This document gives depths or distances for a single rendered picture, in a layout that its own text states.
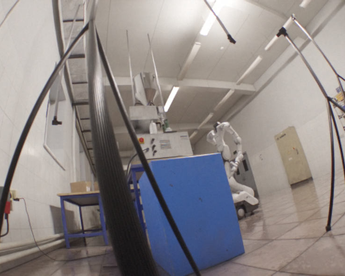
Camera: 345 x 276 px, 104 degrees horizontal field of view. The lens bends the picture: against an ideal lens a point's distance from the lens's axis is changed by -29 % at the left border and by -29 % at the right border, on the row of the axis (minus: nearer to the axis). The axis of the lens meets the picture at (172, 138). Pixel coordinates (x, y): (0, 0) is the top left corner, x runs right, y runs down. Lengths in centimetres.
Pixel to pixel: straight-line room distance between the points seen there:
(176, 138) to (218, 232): 100
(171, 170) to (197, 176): 15
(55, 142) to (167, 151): 289
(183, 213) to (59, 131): 358
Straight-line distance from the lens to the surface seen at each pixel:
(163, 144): 168
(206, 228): 100
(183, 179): 98
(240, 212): 263
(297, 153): 671
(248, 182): 932
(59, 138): 413
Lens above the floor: 34
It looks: 21 degrees up
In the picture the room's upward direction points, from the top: 12 degrees counter-clockwise
